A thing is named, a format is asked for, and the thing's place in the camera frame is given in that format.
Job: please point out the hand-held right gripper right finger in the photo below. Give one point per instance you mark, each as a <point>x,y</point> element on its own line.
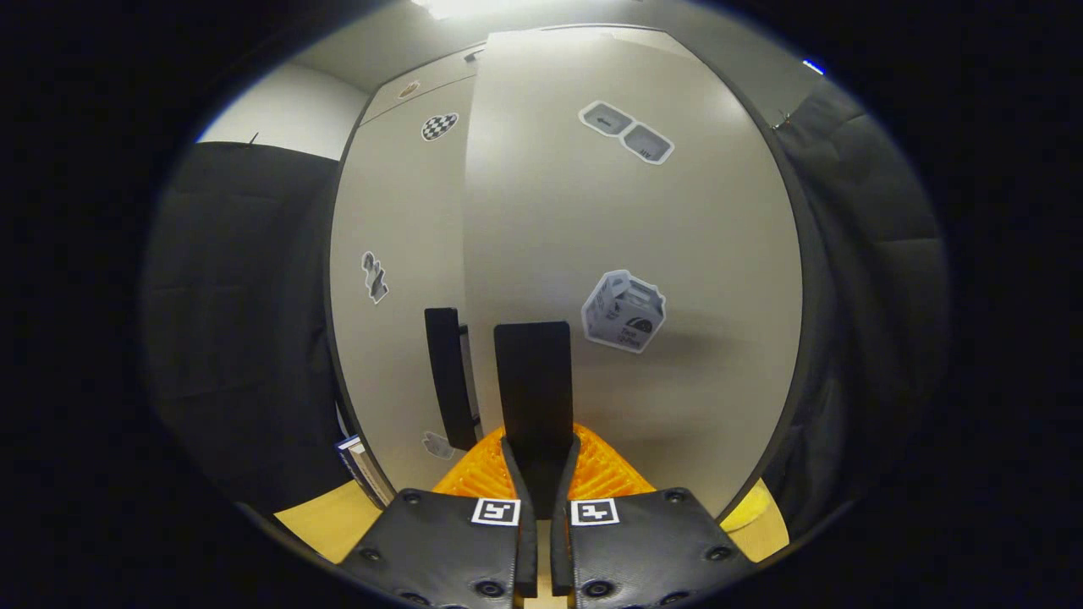
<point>561,550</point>

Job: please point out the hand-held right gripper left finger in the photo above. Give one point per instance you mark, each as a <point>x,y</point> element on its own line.
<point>527,550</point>

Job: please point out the grey double-door shoe cabinet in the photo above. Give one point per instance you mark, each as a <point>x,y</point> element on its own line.
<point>810,279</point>

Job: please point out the yellow round bun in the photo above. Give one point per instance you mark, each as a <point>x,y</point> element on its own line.
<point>749,512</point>

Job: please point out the grey shoe cabinet door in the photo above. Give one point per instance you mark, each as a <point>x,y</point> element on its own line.
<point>398,211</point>
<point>702,211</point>

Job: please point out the black backdrop cloth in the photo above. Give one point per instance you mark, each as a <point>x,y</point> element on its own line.
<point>237,296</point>

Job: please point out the grey cabinet drawer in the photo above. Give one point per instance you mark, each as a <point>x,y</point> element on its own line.
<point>448,74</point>

